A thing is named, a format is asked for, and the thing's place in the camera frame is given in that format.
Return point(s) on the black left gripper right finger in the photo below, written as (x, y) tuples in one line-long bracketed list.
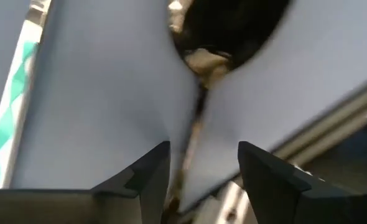
[(270, 186)]

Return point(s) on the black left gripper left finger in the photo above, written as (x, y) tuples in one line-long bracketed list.
[(152, 174)]

